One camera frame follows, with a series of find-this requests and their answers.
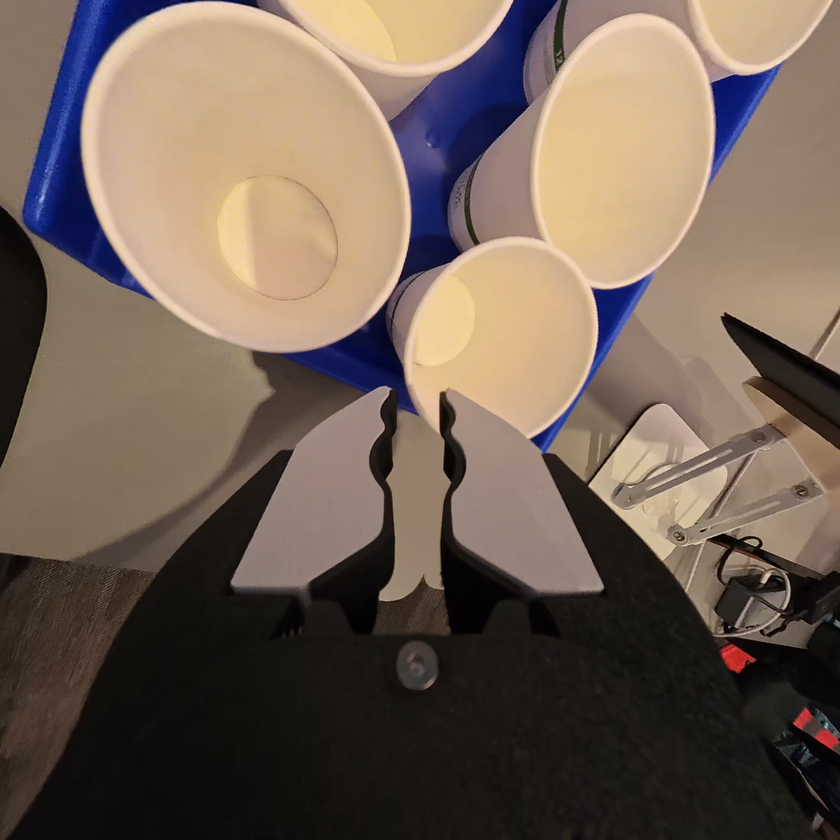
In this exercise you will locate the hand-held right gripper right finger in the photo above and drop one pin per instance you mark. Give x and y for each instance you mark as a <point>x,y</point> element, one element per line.
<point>518,525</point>

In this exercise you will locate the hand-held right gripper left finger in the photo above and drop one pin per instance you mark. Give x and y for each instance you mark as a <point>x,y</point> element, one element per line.
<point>315,518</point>

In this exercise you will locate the narrow blue plastic bin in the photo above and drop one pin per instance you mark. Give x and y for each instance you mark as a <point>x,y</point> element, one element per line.
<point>446,131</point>

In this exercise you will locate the white clipboard stand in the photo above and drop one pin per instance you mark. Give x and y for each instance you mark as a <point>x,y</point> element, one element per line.
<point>656,446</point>

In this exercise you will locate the black power adapter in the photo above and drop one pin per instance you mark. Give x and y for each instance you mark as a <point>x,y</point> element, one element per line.
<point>741,600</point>

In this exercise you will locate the black quilted armrest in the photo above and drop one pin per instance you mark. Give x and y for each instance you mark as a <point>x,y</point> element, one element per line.
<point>19,328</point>

